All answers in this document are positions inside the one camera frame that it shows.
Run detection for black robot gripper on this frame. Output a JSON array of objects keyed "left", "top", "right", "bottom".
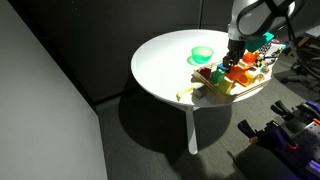
[{"left": 222, "top": 38, "right": 248, "bottom": 70}]

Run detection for orange cube block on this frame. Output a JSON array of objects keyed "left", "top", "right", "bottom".
[{"left": 227, "top": 65, "right": 248, "bottom": 82}]

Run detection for blue cube block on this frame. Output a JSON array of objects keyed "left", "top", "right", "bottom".
[{"left": 216, "top": 62, "right": 228, "bottom": 73}]

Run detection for green cube block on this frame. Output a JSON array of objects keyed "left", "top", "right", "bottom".
[{"left": 210, "top": 69, "right": 226, "bottom": 85}]

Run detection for yellow-green cube block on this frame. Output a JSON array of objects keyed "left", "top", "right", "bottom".
[{"left": 217, "top": 79, "right": 235, "bottom": 95}]

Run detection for wooden tray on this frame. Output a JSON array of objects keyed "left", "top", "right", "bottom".
[{"left": 192, "top": 59, "right": 273, "bottom": 98}]

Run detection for pink cube block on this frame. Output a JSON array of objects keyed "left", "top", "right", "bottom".
[{"left": 199, "top": 66, "right": 213, "bottom": 80}]

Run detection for grey cube block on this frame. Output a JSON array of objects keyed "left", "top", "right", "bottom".
[{"left": 193, "top": 86, "right": 208, "bottom": 100}]

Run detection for green plastic bowl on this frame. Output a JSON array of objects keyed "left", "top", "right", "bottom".
[{"left": 190, "top": 45, "right": 215, "bottom": 65}]

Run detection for white black patterned cube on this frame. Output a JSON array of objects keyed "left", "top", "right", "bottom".
[{"left": 254, "top": 46, "right": 275, "bottom": 75}]

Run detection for yellow toy banana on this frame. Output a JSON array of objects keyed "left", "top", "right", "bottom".
[{"left": 175, "top": 85, "right": 196, "bottom": 102}]

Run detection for black office chair base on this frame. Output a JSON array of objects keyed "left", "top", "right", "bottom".
[{"left": 280, "top": 54, "right": 320, "bottom": 85}]

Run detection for black spring clamp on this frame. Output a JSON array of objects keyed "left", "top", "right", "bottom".
[
  {"left": 270, "top": 101, "right": 298, "bottom": 122},
  {"left": 236, "top": 118, "right": 268, "bottom": 145}
]

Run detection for white table base legs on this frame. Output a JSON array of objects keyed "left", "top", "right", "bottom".
[{"left": 184, "top": 107, "right": 200, "bottom": 156}]

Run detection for purple clamp with orange tip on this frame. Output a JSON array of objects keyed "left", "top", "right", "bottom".
[
  {"left": 265, "top": 120, "right": 299, "bottom": 149},
  {"left": 299, "top": 99, "right": 320, "bottom": 118}
]

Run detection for black perforated mounting board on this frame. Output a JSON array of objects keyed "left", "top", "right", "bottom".
[{"left": 283, "top": 120, "right": 320, "bottom": 171}]

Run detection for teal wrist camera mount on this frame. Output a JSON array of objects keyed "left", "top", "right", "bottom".
[{"left": 244, "top": 31, "right": 276, "bottom": 53}]

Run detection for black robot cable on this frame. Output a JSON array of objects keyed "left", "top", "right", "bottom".
[{"left": 264, "top": 0, "right": 320, "bottom": 79}]

